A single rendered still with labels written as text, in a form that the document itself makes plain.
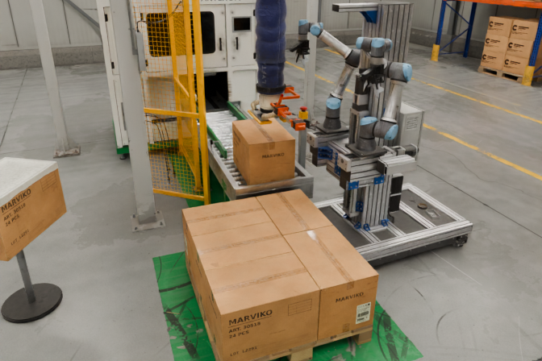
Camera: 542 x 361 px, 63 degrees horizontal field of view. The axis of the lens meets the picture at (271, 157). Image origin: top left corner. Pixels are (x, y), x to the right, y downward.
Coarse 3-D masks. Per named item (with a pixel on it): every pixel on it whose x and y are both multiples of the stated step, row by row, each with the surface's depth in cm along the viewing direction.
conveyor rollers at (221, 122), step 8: (216, 112) 564; (224, 112) 567; (208, 120) 535; (216, 120) 538; (224, 120) 534; (232, 120) 536; (216, 128) 513; (224, 128) 508; (208, 136) 485; (224, 136) 490; (224, 144) 465; (232, 144) 468; (232, 152) 444; (224, 160) 431; (232, 160) 426; (232, 168) 409; (232, 176) 400; (240, 176) 394; (296, 176) 395; (240, 184) 385
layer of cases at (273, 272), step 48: (288, 192) 370; (192, 240) 309; (240, 240) 305; (288, 240) 305; (336, 240) 306; (240, 288) 260; (288, 288) 260; (336, 288) 265; (240, 336) 252; (288, 336) 266
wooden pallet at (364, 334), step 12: (192, 276) 350; (204, 312) 299; (372, 324) 289; (336, 336) 281; (348, 336) 285; (360, 336) 289; (216, 348) 270; (300, 348) 273; (312, 348) 277; (216, 360) 277; (252, 360) 263; (264, 360) 266; (300, 360) 277
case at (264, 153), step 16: (240, 128) 392; (256, 128) 392; (272, 128) 392; (240, 144) 386; (256, 144) 360; (272, 144) 364; (288, 144) 369; (240, 160) 394; (256, 160) 365; (272, 160) 370; (288, 160) 375; (256, 176) 371; (272, 176) 376; (288, 176) 381
